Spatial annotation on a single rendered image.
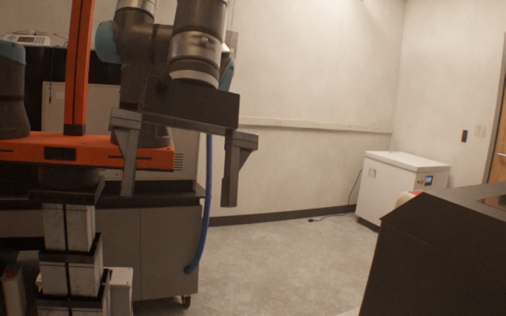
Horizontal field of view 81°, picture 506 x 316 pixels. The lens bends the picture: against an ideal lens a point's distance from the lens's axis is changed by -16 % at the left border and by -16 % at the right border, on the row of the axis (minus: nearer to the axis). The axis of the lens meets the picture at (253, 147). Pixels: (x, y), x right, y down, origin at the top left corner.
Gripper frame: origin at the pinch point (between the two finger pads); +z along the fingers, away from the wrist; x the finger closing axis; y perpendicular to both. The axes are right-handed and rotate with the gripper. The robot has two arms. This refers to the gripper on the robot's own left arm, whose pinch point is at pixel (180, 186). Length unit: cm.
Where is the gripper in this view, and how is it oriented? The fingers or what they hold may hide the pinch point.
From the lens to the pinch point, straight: 44.6
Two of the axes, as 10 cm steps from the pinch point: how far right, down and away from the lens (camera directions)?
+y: 4.5, -2.1, -8.7
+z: -0.5, 9.7, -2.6
